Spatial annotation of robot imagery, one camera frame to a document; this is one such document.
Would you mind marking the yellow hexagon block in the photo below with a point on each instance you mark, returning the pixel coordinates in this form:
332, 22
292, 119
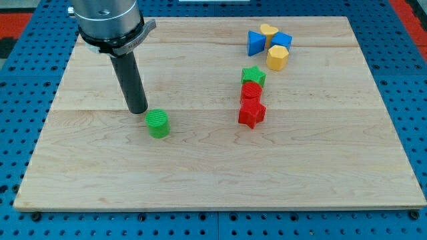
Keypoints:
277, 57

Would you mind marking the wooden board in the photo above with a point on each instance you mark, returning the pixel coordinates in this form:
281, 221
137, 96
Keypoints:
326, 141

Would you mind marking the green star block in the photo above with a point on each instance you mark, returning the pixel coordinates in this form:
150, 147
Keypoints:
253, 74

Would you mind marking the yellow heart block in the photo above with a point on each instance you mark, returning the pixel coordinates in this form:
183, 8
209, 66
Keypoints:
268, 31

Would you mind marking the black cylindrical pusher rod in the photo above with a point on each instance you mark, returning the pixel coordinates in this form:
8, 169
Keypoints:
130, 82

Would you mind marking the green cylinder block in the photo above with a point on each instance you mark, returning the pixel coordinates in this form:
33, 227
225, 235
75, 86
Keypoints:
157, 122

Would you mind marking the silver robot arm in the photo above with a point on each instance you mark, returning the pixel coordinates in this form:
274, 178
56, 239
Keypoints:
116, 28

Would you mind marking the red cylinder block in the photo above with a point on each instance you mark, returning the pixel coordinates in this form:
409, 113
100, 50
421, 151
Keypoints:
251, 90

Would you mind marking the red star block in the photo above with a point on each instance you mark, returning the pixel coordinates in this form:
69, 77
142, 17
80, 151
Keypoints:
251, 112

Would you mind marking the blue triangle block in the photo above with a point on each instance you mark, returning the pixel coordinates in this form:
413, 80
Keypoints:
255, 43

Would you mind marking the blue cube block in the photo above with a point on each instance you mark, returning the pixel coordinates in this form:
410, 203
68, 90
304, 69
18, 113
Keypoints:
282, 39

